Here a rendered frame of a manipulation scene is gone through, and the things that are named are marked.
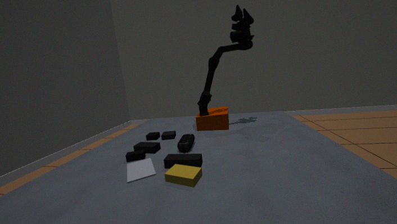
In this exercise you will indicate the yellow rectangular block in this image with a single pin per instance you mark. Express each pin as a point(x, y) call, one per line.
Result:
point(183, 175)

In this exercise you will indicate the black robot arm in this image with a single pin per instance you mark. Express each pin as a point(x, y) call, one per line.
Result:
point(244, 38)

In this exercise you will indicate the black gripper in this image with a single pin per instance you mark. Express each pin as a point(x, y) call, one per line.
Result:
point(245, 21)

